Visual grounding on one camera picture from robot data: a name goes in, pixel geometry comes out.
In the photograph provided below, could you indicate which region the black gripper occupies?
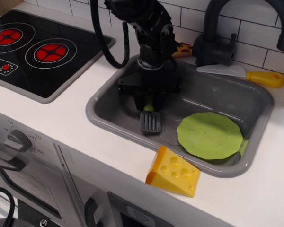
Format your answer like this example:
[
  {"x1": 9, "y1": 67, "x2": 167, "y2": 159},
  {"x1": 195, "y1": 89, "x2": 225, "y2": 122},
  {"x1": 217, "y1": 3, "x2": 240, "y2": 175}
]
[{"x1": 117, "y1": 55, "x2": 182, "y2": 111}]

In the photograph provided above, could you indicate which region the green handled grey spatula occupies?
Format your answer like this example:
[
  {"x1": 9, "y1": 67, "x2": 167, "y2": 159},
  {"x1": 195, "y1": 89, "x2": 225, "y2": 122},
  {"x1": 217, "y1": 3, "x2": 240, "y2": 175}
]
[{"x1": 140, "y1": 99, "x2": 161, "y2": 133}]

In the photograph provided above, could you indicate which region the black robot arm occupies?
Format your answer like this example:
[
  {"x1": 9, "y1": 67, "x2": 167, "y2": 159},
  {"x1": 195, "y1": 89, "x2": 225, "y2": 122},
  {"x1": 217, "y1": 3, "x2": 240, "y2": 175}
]
[{"x1": 105, "y1": 0, "x2": 181, "y2": 111}]

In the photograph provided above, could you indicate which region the green plate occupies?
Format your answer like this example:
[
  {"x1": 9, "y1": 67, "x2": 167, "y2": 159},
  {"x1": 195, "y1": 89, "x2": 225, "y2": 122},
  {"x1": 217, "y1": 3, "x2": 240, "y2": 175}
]
[{"x1": 177, "y1": 112, "x2": 243, "y2": 160}]

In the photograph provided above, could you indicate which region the grey sink basin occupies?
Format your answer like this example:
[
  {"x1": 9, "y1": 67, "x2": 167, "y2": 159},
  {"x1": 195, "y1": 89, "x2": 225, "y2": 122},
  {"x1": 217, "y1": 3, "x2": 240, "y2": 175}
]
[{"x1": 86, "y1": 57, "x2": 274, "y2": 178}]

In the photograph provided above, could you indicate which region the toy pizza slice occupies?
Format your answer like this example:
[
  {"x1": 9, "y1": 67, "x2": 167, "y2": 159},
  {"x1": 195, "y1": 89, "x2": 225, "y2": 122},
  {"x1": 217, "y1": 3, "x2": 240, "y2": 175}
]
[{"x1": 172, "y1": 42, "x2": 193, "y2": 58}]

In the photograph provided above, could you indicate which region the yellow cheese wedge toy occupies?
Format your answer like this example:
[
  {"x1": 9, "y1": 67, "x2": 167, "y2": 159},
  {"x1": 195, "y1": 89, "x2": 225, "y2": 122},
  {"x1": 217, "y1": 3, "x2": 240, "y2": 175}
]
[{"x1": 145, "y1": 145, "x2": 201, "y2": 197}]

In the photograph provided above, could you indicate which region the black faucet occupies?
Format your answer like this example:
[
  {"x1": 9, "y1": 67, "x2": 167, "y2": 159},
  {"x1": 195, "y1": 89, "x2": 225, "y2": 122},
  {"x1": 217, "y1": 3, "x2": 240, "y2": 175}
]
[{"x1": 192, "y1": 0, "x2": 284, "y2": 66}]

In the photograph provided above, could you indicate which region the black toy stove top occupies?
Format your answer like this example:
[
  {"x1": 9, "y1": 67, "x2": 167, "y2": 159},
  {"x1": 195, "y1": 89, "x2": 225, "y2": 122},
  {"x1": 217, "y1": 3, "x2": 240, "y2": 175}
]
[{"x1": 0, "y1": 10, "x2": 103, "y2": 104}]

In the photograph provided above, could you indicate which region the grey oven knob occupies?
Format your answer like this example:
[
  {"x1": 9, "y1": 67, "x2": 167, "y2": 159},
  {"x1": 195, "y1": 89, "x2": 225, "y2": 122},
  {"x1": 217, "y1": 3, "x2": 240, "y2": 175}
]
[{"x1": 3, "y1": 130, "x2": 32, "y2": 152}]

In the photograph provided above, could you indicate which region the black braided cable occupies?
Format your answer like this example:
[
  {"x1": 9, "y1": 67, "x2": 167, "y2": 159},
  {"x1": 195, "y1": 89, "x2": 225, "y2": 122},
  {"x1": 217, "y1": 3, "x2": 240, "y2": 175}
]
[{"x1": 89, "y1": 0, "x2": 130, "y2": 69}]

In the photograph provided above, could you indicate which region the dark grey dishwasher handle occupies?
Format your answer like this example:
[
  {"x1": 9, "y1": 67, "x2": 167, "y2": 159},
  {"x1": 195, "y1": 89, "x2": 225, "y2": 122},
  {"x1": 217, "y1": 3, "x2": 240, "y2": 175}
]
[{"x1": 84, "y1": 198, "x2": 104, "y2": 227}]

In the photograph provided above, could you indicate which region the yellow handled toy knife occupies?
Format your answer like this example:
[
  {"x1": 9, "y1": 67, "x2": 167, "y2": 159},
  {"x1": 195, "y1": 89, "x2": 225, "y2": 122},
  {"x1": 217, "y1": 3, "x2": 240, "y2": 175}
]
[{"x1": 196, "y1": 64, "x2": 284, "y2": 88}]

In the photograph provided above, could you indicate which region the grey oven door handle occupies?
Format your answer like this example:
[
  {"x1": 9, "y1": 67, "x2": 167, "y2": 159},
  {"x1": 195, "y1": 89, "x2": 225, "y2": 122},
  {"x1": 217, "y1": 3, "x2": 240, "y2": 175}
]
[{"x1": 0, "y1": 144, "x2": 30, "y2": 172}]

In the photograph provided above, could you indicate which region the black cable lower left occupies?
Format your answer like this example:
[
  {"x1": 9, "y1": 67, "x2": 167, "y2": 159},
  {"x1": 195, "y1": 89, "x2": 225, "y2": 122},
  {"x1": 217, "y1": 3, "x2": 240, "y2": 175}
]
[{"x1": 0, "y1": 186, "x2": 16, "y2": 227}]

